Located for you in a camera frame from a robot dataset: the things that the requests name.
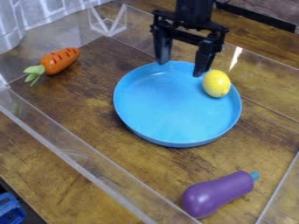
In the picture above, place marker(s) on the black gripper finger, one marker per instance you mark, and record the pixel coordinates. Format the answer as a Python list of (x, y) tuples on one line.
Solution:
[(161, 46), (204, 57)]

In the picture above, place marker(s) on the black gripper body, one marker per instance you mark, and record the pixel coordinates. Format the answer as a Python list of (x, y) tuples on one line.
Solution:
[(185, 31)]

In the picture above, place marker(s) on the yellow toy lemon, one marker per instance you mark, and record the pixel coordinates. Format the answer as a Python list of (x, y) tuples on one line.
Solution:
[(216, 83)]

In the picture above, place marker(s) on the blue round tray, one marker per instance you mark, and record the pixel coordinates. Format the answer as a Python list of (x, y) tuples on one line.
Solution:
[(162, 105)]

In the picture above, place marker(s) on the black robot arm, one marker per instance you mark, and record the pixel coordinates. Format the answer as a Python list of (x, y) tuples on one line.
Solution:
[(194, 11)]

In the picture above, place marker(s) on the orange toy carrot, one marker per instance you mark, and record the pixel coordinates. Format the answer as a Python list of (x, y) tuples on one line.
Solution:
[(53, 62)]

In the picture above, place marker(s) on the purple toy eggplant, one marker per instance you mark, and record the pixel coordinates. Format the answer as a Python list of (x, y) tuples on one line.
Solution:
[(204, 197)]

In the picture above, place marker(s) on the blue plastic object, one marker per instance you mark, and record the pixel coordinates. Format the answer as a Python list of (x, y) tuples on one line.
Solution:
[(12, 213)]

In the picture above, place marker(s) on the clear acrylic enclosure wall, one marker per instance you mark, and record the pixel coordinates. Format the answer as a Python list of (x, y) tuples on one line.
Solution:
[(77, 164)]

